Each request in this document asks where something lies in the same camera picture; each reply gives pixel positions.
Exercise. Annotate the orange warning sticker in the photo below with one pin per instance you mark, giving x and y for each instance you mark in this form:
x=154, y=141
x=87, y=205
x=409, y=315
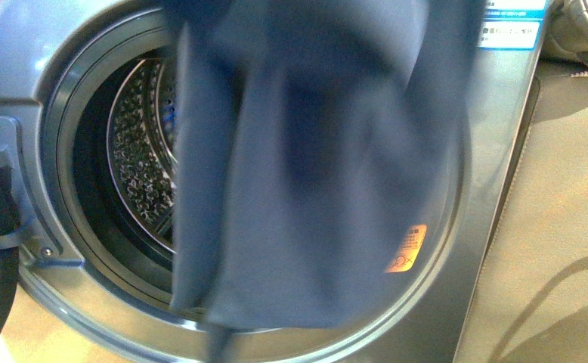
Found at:
x=408, y=250

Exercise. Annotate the grey front-load washing machine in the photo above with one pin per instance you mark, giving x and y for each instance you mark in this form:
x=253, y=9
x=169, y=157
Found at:
x=87, y=122

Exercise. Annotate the dark navy cloth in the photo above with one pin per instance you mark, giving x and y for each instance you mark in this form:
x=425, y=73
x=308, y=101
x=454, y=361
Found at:
x=310, y=133

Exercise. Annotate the beige cushion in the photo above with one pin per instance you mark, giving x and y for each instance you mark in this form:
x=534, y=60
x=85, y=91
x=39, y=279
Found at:
x=566, y=37

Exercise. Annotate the brown sofa side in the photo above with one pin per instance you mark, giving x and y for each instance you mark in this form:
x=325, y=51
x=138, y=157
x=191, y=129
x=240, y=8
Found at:
x=531, y=299

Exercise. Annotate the white blue energy label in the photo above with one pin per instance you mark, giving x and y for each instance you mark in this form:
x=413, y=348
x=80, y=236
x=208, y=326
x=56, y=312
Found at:
x=512, y=24

